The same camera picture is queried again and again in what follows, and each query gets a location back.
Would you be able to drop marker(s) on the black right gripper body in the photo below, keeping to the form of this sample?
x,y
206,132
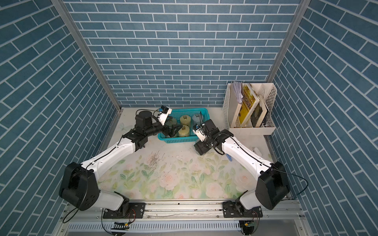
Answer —
x,y
204,146

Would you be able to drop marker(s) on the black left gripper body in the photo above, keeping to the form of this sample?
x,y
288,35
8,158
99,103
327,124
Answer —
x,y
159,129

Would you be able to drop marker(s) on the yellow-green tea canister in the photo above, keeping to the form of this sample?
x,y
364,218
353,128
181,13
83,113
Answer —
x,y
185,120
184,131

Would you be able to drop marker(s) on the teal plastic basket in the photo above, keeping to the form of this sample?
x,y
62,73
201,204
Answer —
x,y
177,113

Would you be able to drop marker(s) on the grey-blue tea canister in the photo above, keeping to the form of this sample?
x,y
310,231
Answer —
x,y
196,118

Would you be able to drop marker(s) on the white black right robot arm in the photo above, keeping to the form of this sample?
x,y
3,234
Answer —
x,y
272,180

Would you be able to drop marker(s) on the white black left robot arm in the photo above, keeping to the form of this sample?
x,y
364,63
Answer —
x,y
79,184

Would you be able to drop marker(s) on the blue plastic clip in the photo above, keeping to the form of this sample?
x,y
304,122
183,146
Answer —
x,y
229,157

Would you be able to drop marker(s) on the white binder with papers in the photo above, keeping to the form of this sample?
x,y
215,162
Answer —
x,y
237,103

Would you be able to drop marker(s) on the small white object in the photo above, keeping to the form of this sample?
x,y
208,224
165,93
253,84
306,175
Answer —
x,y
257,152

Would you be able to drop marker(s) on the dark cover book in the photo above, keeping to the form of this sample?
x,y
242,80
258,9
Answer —
x,y
259,114

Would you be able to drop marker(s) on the yellow cover book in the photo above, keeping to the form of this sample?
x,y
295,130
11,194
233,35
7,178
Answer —
x,y
249,102

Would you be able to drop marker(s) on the white perforated file holder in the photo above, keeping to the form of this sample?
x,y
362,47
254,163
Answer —
x,y
268,93

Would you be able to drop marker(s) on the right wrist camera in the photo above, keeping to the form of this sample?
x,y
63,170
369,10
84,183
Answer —
x,y
198,131

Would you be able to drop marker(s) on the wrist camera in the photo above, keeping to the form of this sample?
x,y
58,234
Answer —
x,y
164,113
198,131

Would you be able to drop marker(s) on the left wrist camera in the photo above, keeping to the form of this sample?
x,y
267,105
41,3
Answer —
x,y
164,113

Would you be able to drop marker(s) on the aluminium front rail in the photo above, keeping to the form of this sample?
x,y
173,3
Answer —
x,y
209,210

